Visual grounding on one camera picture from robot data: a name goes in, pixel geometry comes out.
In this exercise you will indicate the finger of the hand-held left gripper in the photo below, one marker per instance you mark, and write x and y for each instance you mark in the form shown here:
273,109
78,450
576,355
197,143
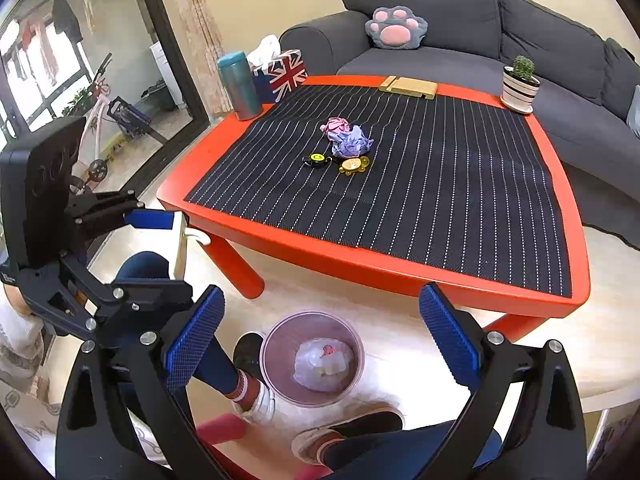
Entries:
150,296
150,219

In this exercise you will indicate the white cabinet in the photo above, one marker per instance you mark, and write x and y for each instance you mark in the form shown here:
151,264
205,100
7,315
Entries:
167,75

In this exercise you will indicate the purple crumpled paper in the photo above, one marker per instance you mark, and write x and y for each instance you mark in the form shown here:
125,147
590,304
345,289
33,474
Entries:
352,141

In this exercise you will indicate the pink white bicycle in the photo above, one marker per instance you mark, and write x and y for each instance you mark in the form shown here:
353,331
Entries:
97,170

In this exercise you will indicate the black striped table mat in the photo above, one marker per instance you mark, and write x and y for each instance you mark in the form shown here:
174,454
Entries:
425,185

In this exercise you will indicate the beige patterned curtain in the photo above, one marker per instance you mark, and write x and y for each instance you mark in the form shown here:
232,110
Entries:
200,20

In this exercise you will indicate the grey pink paw pillow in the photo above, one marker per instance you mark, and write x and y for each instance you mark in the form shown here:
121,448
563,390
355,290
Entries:
395,30

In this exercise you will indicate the red low table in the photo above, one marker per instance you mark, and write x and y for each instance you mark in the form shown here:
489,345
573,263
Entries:
205,160

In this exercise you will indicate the pink crumpled paper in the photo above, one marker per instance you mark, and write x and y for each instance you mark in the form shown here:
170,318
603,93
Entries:
336,125

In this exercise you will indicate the pink hanging garment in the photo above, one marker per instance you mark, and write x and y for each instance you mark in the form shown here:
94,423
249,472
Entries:
45,52

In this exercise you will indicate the yellow orange round toy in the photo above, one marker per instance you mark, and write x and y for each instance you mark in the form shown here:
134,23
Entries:
350,165

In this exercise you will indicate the teal thermos bottle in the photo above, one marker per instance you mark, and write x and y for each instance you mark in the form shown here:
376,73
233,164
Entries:
240,87

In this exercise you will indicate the flag print tissue box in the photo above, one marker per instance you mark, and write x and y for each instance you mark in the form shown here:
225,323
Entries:
282,77

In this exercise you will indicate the dark grey sofa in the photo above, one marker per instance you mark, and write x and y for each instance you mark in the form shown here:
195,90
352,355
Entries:
450,65

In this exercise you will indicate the white tissue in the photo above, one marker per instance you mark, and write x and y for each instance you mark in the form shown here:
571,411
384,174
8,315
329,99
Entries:
265,50

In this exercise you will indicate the person's right shoe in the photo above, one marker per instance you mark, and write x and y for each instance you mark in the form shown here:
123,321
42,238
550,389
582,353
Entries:
360,422

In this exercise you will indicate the person's shoe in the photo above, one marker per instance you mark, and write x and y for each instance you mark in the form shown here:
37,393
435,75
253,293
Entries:
360,422
248,352

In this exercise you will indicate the black hanging garment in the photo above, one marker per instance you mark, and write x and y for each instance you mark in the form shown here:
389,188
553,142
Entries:
67,17

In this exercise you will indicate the dark blue folded cart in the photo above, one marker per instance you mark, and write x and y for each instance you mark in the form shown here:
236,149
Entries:
127,116

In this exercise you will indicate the pink round waste bin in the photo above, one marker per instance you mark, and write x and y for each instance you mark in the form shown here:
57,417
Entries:
275,360

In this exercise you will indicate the clear plastic bin bag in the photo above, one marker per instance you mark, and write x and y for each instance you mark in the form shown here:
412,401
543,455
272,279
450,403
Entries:
312,367

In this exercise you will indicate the white printed cloth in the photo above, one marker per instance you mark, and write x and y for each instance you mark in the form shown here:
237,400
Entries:
30,425

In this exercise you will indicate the wooden phone stand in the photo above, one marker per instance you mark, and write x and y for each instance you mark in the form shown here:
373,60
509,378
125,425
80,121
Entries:
407,87

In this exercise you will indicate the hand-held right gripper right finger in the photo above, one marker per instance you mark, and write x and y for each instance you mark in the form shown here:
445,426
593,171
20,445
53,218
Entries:
450,340

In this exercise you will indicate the black yellow tape measure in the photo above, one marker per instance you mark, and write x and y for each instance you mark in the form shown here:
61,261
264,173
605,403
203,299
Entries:
316,159

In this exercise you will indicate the potted cactus striped pot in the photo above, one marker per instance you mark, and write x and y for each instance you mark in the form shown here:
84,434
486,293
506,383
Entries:
520,91

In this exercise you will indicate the person's left shoe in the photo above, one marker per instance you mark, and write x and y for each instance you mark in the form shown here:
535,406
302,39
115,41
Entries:
248,352

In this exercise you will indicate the person's right leg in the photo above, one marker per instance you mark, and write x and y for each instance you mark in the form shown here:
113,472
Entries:
400,447

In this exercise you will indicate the black door frame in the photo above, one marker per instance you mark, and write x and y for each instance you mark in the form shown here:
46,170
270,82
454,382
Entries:
170,50

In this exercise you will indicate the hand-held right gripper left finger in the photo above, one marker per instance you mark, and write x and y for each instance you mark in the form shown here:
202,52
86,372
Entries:
197,335

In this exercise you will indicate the light grey cushion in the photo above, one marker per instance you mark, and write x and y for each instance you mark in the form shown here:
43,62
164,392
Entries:
634,115

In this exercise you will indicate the person's left forearm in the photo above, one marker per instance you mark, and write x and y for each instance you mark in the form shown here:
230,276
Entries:
20,340

